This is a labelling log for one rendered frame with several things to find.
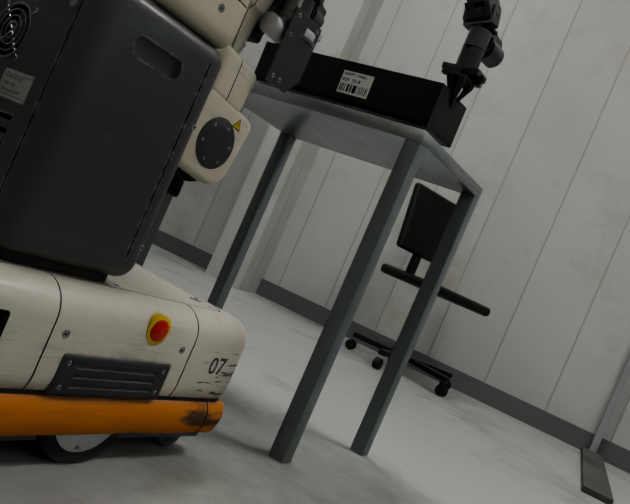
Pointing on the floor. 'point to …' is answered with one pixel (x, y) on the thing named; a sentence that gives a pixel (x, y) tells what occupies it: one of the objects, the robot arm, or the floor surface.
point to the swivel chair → (438, 214)
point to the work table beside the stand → (313, 119)
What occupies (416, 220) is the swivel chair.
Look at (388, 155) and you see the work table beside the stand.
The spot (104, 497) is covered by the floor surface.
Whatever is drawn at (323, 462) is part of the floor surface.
